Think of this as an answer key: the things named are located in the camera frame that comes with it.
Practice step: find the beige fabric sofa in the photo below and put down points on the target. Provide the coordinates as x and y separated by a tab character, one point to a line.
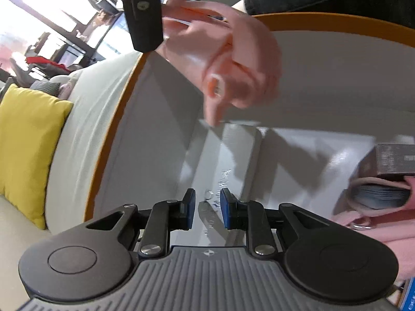
95	98

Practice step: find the pink card holder wallet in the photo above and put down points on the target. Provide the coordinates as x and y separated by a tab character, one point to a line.
378	197

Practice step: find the blue ocean park tag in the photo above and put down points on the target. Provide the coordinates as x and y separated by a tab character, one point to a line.
407	300

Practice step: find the white booklet box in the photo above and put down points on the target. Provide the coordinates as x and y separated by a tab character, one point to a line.
217	158

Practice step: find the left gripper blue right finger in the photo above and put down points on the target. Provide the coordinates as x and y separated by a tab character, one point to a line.
250	217

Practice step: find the pink mini backpack pouch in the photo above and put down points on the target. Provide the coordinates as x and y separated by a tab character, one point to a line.
395	230

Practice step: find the orange white cardboard box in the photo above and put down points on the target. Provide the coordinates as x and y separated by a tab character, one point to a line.
348	83

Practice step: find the dark photo card box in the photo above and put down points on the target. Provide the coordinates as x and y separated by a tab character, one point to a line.
386	160

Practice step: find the yellow cushion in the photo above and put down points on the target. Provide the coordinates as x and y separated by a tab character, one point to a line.
31	124

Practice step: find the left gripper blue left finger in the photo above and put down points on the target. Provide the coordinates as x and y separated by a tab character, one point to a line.
164	218

